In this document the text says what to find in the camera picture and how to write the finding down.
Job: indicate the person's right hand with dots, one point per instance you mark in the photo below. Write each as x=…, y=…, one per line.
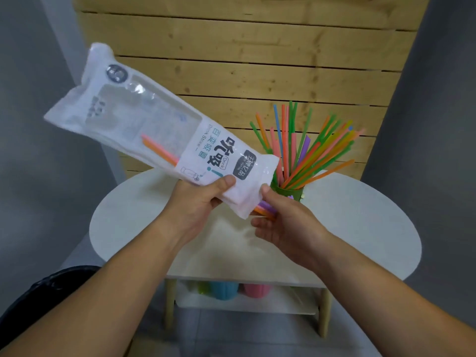
x=293, y=230

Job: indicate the person's left hand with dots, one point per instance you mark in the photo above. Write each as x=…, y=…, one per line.
x=187, y=206

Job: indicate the person's right thumb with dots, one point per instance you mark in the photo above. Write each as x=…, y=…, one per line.
x=269, y=195

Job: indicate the person's left thumb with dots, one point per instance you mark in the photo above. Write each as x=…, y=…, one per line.
x=223, y=185

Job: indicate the purple drinking straw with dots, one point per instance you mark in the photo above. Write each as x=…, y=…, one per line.
x=268, y=206

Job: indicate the white plastic straw packet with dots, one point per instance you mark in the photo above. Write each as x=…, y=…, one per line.
x=148, y=122

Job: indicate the person's right forearm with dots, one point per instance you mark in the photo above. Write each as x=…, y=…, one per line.
x=394, y=304

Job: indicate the person's left forearm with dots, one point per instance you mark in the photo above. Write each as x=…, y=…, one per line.
x=100, y=301

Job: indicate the green cup holding straws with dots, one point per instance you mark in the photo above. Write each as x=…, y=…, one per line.
x=288, y=192

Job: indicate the bunch of colourful straws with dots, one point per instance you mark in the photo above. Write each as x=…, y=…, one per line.
x=308, y=152

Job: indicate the pink drinking straw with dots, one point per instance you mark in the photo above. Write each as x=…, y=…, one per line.
x=160, y=146

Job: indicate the pink plastic cup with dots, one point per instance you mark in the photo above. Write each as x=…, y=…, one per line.
x=256, y=290

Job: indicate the white oval table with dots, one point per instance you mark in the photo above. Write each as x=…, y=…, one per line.
x=364, y=219

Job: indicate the small green plastic cup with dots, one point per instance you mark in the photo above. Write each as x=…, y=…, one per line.
x=204, y=288

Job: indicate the blue plastic cup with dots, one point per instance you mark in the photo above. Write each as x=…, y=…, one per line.
x=224, y=290

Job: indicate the wooden slat panel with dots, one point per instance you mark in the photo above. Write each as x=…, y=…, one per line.
x=260, y=51

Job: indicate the person's black trouser leg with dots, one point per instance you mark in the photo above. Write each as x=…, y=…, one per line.
x=41, y=293

